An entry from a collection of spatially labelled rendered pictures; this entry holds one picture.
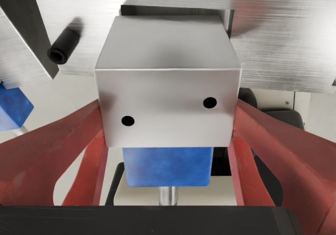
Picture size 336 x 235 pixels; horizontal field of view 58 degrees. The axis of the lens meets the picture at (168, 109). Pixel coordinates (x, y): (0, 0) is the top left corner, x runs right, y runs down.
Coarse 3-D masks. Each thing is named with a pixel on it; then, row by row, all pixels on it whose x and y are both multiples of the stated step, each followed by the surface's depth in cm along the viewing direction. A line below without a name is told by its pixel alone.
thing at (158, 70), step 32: (128, 32) 13; (160, 32) 13; (192, 32) 13; (224, 32) 13; (96, 64) 10; (128, 64) 10; (160, 64) 10; (192, 64) 10; (224, 64) 10; (128, 96) 11; (160, 96) 11; (192, 96) 11; (224, 96) 11; (128, 128) 12; (160, 128) 12; (192, 128) 12; (224, 128) 12; (128, 160) 14; (160, 160) 14; (192, 160) 14; (160, 192) 17
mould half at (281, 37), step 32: (64, 0) 15; (96, 0) 14; (128, 0) 14; (160, 0) 14; (192, 0) 14; (224, 0) 13; (256, 0) 13; (288, 0) 13; (320, 0) 13; (96, 32) 16; (256, 32) 14; (288, 32) 14; (320, 32) 14; (64, 64) 17; (256, 64) 16; (288, 64) 15; (320, 64) 15
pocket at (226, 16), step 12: (132, 12) 17; (144, 12) 17; (156, 12) 17; (168, 12) 17; (180, 12) 17; (192, 12) 17; (204, 12) 17; (216, 12) 17; (228, 12) 17; (228, 24) 17; (228, 36) 16
